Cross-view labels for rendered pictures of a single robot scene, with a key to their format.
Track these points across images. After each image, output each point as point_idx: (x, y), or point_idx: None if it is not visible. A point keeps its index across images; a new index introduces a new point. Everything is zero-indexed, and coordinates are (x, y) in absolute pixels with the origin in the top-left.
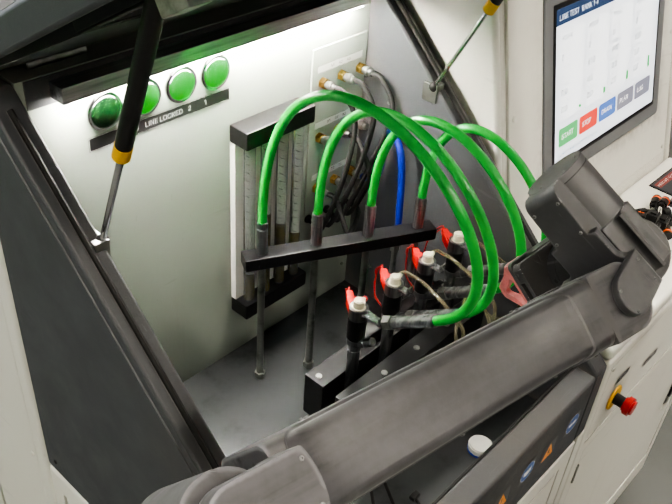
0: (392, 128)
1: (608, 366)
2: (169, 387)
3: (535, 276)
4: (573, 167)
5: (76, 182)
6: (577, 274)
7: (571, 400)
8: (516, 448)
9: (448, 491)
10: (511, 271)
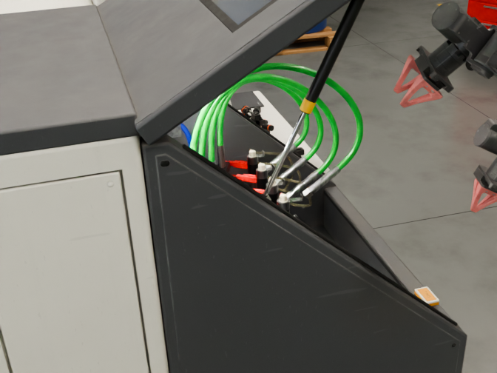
0: (294, 68)
1: None
2: (346, 250)
3: (439, 74)
4: (458, 5)
5: None
6: (475, 50)
7: (346, 198)
8: (366, 225)
9: (380, 256)
10: (427, 80)
